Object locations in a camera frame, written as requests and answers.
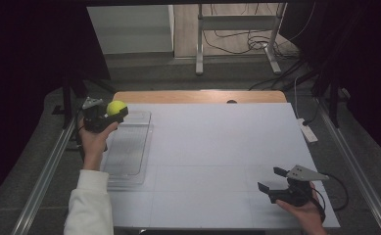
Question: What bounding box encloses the aluminium floor rail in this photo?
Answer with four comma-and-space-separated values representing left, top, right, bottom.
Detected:
314, 97, 381, 235
11, 118, 78, 235

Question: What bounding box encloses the grey metal desk frame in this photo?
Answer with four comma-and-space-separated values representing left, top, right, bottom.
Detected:
195, 2, 288, 76

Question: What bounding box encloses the black metal stand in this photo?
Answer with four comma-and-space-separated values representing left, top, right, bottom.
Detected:
51, 75, 118, 129
310, 62, 344, 129

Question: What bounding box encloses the yellow tennis ball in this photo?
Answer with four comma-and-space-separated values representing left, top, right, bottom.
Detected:
106, 100, 128, 118

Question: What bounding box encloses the white cabinet panel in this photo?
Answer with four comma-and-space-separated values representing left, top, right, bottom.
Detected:
86, 4, 175, 55

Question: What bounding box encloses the wooden table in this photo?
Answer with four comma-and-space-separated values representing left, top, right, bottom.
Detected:
113, 90, 288, 105

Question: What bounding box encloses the person's left hand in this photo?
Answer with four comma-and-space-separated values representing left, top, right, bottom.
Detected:
78, 118, 119, 171

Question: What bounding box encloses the clear plastic tray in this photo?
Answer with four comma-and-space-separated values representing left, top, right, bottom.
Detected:
101, 110, 154, 191

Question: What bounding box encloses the dark curtain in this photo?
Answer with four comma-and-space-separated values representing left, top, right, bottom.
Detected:
0, 0, 112, 210
279, 0, 381, 167

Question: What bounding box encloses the white power strip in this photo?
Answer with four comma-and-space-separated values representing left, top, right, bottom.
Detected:
297, 117, 319, 144

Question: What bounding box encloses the tangle of black floor cables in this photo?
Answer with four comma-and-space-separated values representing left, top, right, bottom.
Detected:
202, 3, 318, 57

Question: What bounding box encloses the person's right hand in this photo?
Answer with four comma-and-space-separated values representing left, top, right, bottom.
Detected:
275, 181, 328, 235

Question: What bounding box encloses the white power cable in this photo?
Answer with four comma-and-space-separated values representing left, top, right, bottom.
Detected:
293, 75, 302, 120

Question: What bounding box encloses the white cover board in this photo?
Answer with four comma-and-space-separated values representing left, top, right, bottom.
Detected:
104, 103, 341, 229

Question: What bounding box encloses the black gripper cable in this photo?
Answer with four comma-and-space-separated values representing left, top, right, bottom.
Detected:
311, 171, 350, 223

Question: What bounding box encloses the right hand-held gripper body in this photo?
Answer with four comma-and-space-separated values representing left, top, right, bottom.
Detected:
268, 164, 330, 208

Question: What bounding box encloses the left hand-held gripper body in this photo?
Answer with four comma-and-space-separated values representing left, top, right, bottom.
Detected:
81, 96, 115, 134

